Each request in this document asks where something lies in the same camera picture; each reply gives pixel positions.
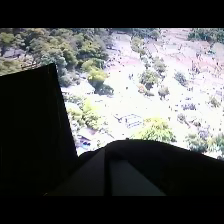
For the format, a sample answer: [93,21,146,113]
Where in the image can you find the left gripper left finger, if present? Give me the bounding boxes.
[45,147,108,196]

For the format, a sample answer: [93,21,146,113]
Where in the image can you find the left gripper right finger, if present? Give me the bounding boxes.
[107,159,167,196]

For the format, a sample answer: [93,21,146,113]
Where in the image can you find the black trousers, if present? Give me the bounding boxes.
[75,138,224,196]

